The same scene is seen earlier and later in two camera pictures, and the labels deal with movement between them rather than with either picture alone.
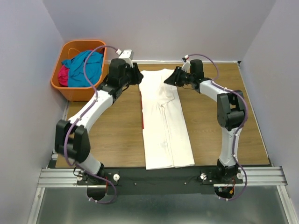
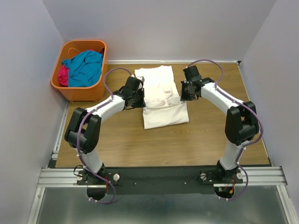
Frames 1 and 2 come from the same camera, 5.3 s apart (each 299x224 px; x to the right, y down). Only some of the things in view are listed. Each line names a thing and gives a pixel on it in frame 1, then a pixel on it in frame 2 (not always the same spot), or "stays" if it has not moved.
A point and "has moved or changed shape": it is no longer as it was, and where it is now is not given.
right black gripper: [178, 76] → [185, 91]
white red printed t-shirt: [167, 141] has moved or changed shape
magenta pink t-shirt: [63, 76] stays
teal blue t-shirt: [94, 68] stays
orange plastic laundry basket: [69, 50] stays
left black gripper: [133, 74] → [139, 99]
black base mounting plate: [124, 182] stays
